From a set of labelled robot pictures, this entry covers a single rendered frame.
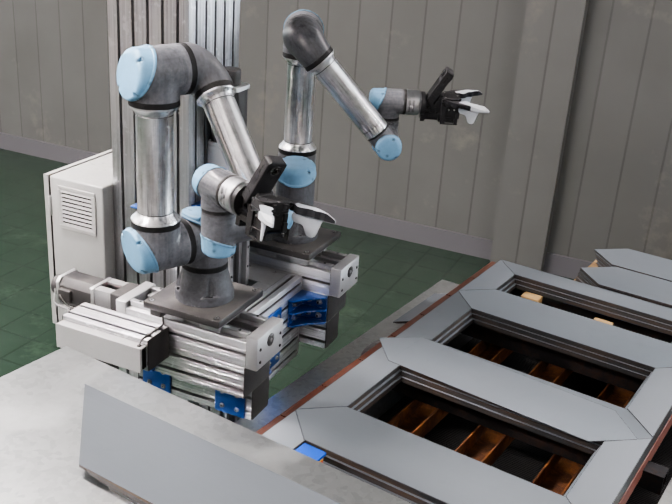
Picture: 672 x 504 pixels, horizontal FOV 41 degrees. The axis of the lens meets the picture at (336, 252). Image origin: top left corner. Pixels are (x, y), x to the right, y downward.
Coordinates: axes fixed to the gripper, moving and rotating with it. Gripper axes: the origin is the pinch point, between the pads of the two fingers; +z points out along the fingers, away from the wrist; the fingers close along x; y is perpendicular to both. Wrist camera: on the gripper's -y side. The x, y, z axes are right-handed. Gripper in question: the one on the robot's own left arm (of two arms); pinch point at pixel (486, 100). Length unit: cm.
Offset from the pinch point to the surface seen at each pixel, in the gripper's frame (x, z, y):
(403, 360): 62, -24, 52
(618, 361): 54, 38, 55
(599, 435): 94, 20, 48
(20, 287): -132, -195, 166
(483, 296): 19, 5, 58
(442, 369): 66, -14, 51
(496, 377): 69, 0, 51
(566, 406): 81, 16, 49
